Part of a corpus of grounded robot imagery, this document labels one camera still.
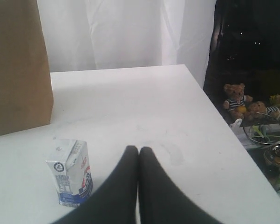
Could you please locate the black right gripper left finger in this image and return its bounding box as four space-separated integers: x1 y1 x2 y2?
54 145 139 224

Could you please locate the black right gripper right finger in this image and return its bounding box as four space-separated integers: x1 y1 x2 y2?
138 147 221 224

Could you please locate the white blue milk carton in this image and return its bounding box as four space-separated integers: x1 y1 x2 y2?
46 139 93 208

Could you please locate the brown paper bag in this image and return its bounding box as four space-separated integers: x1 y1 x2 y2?
0 0 54 136

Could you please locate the sitting teddy bear striped shirt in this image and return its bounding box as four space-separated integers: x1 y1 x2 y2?
223 83 253 120

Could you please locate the shiny metal pot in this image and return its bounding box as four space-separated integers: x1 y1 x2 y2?
263 143 280 168

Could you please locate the lying teddy bear striped shirt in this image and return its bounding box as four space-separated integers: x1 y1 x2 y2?
247 95 280 120

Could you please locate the white backdrop curtain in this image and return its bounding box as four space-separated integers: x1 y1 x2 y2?
38 0 216 86

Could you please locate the round wire basket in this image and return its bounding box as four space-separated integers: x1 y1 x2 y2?
242 112 280 146

